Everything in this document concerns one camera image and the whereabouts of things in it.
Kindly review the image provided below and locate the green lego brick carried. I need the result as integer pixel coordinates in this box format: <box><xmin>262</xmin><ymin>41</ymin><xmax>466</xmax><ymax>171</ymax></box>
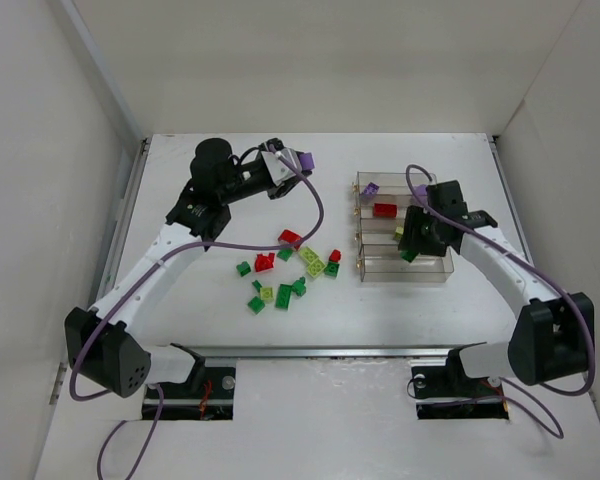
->
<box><xmin>400</xmin><ymin>250</ymin><xmax>418</xmax><ymax>263</ymax></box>

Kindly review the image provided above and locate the small purple lego brick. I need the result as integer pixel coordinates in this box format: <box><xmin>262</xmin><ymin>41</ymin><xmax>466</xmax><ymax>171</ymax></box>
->
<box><xmin>359</xmin><ymin>182</ymin><xmax>380</xmax><ymax>204</ymax></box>

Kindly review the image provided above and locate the red rounded lego brick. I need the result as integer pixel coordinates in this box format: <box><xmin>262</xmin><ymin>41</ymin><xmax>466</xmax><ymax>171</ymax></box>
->
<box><xmin>278</xmin><ymin>229</ymin><xmax>303</xmax><ymax>250</ymax></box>

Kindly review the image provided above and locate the red rectangular lego brick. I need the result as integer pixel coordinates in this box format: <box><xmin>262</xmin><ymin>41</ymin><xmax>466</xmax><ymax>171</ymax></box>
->
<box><xmin>372</xmin><ymin>203</ymin><xmax>398</xmax><ymax>218</ymax></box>

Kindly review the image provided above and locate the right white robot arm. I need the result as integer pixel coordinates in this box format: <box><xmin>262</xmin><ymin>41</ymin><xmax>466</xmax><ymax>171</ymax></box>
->
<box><xmin>399</xmin><ymin>181</ymin><xmax>596</xmax><ymax>395</ymax></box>

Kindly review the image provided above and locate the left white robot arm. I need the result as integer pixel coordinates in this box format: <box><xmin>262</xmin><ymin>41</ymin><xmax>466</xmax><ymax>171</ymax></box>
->
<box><xmin>64</xmin><ymin>138</ymin><xmax>315</xmax><ymax>401</ymax></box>

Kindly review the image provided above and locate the purple heart lego piece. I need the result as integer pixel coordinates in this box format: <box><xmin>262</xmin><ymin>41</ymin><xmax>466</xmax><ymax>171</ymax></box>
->
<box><xmin>412</xmin><ymin>184</ymin><xmax>427</xmax><ymax>204</ymax></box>

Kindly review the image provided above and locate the clear container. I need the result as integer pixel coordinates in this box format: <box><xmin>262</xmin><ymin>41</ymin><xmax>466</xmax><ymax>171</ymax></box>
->
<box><xmin>353</xmin><ymin>171</ymin><xmax>437</xmax><ymax>195</ymax></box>
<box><xmin>353</xmin><ymin>194</ymin><xmax>421</xmax><ymax>224</ymax></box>
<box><xmin>356</xmin><ymin>244</ymin><xmax>454</xmax><ymax>283</ymax></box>
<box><xmin>354</xmin><ymin>220</ymin><xmax>404</xmax><ymax>252</ymax></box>

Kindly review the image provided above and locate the red irregular lego piece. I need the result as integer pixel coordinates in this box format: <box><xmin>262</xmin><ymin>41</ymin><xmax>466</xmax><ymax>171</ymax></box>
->
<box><xmin>254</xmin><ymin>252</ymin><xmax>276</xmax><ymax>273</ymax></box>

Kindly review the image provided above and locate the lime lego brick upper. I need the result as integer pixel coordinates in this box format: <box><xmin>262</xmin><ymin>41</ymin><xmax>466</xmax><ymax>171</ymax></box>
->
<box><xmin>298</xmin><ymin>246</ymin><xmax>319</xmax><ymax>264</ymax></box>

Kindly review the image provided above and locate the lime lego brick lower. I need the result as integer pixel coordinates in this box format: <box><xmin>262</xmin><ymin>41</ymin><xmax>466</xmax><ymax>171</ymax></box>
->
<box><xmin>307</xmin><ymin>258</ymin><xmax>326</xmax><ymax>278</ymax></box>

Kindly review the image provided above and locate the small lime lego brick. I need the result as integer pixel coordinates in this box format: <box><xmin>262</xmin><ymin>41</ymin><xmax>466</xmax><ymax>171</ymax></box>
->
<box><xmin>259</xmin><ymin>286</ymin><xmax>275</xmax><ymax>303</ymax></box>

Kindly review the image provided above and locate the long green lego brick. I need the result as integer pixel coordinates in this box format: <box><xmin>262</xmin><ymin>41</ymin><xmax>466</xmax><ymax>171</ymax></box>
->
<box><xmin>275</xmin><ymin>284</ymin><xmax>293</xmax><ymax>311</ymax></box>

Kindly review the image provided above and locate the green lego piece studded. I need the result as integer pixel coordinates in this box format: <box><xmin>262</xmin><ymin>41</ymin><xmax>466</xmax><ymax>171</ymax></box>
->
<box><xmin>291</xmin><ymin>276</ymin><xmax>307</xmax><ymax>297</ymax></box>

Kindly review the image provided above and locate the green lego brick bottom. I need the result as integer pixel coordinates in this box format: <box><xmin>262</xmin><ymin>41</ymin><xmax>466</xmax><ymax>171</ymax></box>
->
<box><xmin>247</xmin><ymin>296</ymin><xmax>266</xmax><ymax>315</ymax></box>

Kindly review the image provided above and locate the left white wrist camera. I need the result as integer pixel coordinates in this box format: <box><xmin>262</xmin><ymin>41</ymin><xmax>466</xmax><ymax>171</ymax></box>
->
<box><xmin>262</xmin><ymin>144</ymin><xmax>302</xmax><ymax>186</ymax></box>

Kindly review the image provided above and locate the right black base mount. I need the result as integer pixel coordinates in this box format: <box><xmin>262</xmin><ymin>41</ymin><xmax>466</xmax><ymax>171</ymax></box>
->
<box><xmin>407</xmin><ymin>362</ymin><xmax>509</xmax><ymax>420</ymax></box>

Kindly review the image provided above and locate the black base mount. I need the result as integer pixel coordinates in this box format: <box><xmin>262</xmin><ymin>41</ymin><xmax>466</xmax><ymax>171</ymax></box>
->
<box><xmin>159</xmin><ymin>359</ymin><xmax>237</xmax><ymax>421</ymax></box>
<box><xmin>407</xmin><ymin>362</ymin><xmax>509</xmax><ymax>420</ymax></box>

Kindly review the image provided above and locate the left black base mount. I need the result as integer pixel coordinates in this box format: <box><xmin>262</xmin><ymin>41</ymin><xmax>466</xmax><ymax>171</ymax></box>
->
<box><xmin>159</xmin><ymin>359</ymin><xmax>237</xmax><ymax>421</ymax></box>

